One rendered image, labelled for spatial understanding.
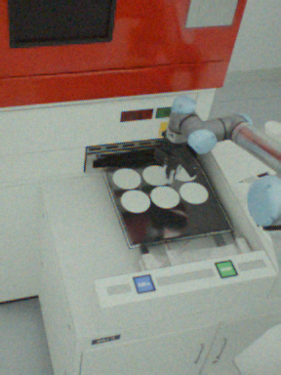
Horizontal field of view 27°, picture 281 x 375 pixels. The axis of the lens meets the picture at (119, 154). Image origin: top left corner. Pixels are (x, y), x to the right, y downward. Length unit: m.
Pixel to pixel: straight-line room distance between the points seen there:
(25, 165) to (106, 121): 0.33
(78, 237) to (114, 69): 0.58
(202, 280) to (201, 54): 0.70
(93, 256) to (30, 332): 0.87
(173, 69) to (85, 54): 0.30
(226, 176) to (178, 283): 0.50
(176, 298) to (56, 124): 0.69
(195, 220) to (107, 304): 0.48
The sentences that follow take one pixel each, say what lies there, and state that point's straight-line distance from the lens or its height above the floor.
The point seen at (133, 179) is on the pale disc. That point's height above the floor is 0.90.
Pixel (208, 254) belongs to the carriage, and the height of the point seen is 0.88.
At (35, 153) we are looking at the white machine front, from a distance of 2.02.
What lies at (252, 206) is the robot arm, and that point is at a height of 1.30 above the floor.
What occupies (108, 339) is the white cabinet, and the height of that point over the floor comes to 0.77.
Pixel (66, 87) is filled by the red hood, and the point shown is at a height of 1.29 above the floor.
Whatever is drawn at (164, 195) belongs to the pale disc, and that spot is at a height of 0.90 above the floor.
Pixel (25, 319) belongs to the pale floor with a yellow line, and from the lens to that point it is 2.75.
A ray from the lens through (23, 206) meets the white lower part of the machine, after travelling 2.21.
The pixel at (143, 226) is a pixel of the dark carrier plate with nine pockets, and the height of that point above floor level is 0.90.
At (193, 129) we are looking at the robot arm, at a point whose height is 1.25.
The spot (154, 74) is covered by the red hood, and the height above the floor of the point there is 1.31.
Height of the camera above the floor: 2.37
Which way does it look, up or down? 43 degrees down
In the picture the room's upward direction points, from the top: 8 degrees clockwise
